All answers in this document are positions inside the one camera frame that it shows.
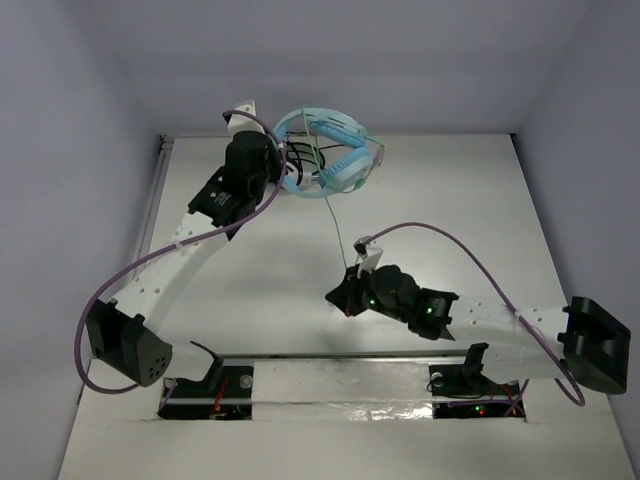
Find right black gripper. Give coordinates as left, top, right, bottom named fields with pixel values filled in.
left=326, top=263, right=410, bottom=324

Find green headphone cable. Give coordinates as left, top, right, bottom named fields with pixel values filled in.
left=299, top=107, right=389, bottom=269

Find light blue headphones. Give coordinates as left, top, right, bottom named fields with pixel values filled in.
left=275, top=107, right=384, bottom=199

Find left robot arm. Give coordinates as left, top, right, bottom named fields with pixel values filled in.
left=74, top=130, right=286, bottom=389

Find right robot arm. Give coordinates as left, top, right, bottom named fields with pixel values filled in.
left=325, top=265, right=631, bottom=395

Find black white headphones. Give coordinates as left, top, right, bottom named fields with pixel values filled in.
left=286, top=141, right=326, bottom=191

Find silver taped base cover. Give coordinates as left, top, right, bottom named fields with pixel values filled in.
left=251, top=358, right=433, bottom=422

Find black headphone cable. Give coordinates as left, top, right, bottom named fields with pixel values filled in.
left=284, top=130, right=351, bottom=166

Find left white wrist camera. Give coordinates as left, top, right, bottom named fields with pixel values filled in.
left=223, top=100, right=264, bottom=137

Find metal rail left edge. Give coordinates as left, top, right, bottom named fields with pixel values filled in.
left=131, top=135, right=174, bottom=262

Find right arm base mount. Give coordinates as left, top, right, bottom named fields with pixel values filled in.
left=426, top=342, right=526, bottom=420

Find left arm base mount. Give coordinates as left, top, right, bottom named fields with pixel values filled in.
left=157, top=341, right=254, bottom=421

